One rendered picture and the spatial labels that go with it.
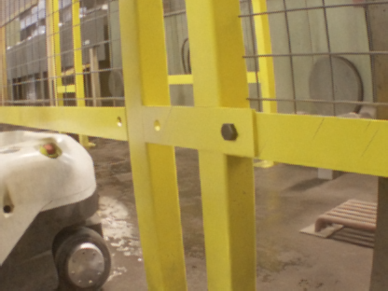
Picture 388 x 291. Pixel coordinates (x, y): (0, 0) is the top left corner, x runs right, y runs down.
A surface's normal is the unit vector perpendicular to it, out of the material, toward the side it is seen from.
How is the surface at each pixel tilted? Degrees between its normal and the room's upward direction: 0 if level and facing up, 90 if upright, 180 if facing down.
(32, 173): 90
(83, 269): 90
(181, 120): 90
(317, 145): 90
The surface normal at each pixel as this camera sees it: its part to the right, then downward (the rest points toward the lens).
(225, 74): 0.61, 0.08
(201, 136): -0.79, 0.16
